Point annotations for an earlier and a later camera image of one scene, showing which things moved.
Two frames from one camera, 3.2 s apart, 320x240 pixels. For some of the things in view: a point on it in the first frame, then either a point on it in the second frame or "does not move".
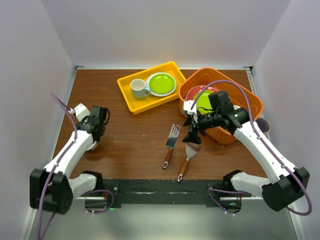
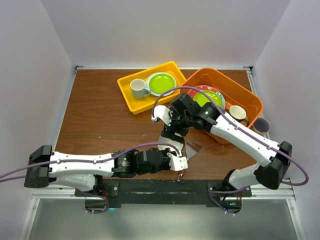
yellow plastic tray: (152, 100) does not move
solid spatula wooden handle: (191, 149) does not move
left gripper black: (85, 120) to (167, 167)
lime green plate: (161, 84) does not move
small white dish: (88, 144) to (179, 145)
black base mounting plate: (117, 192) does not move
